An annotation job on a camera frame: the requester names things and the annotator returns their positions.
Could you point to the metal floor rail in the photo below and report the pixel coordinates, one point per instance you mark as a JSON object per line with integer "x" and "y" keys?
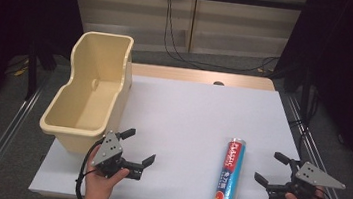
{"x": 2, "y": 140}
{"x": 318, "y": 159}

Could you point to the person's left hand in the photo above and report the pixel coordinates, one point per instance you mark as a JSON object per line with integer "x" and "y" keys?
{"x": 101, "y": 185}

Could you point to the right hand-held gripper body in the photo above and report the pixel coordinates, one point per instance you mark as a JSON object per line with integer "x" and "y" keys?
{"x": 311, "y": 177}

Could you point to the black curtain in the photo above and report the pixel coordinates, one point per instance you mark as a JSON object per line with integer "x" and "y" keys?
{"x": 16, "y": 11}
{"x": 352, "y": 66}

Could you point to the cream plastic bin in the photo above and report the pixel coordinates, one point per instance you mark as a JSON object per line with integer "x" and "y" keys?
{"x": 98, "y": 94}

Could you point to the white table mat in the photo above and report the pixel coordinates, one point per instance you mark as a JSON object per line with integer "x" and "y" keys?
{"x": 188, "y": 121}

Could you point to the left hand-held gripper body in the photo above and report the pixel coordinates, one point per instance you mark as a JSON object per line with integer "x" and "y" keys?
{"x": 109, "y": 150}

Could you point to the blue cling film roll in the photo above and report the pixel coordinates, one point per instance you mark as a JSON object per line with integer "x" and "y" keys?
{"x": 229, "y": 179}

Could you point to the black stand leg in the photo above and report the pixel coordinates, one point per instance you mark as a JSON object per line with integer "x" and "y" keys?
{"x": 306, "y": 94}
{"x": 32, "y": 73}

